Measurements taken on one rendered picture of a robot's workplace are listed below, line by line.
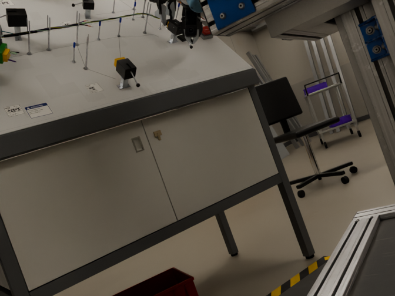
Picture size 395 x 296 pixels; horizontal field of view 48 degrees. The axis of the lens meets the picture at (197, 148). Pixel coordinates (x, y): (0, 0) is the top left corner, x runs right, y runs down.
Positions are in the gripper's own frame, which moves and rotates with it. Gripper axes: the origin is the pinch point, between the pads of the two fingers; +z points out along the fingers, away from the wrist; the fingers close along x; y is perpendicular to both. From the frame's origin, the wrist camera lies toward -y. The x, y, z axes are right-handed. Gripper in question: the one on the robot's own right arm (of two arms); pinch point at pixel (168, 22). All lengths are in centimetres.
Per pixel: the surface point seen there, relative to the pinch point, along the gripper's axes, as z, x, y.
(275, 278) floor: 99, 9, -63
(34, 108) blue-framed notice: 14, 71, -13
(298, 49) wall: 183, -602, 330
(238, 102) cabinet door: 32.6, -7.7, -30.9
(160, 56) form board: 11.0, 12.5, -6.9
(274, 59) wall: 204, -584, 372
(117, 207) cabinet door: 48, 60, -34
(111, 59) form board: 8.4, 32.4, -1.4
